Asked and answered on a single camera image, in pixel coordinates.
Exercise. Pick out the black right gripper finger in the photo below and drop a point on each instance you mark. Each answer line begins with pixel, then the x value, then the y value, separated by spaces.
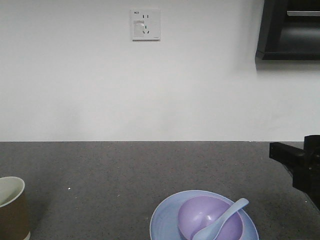
pixel 289 156

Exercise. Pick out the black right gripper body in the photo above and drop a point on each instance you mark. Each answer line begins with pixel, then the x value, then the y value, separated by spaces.
pixel 306 176

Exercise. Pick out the purple plastic bowl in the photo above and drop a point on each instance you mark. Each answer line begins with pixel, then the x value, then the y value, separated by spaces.
pixel 199 212

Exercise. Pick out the light blue plastic spoon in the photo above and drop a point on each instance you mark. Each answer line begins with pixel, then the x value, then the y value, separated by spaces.
pixel 212 231

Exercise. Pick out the brown paper cup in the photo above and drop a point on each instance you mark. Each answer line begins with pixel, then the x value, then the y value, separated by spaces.
pixel 14 219

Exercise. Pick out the light blue plate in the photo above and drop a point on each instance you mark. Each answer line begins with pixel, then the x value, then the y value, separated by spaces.
pixel 164 220

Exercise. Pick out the white wall socket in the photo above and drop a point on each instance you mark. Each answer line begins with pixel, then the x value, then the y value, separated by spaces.
pixel 145 24

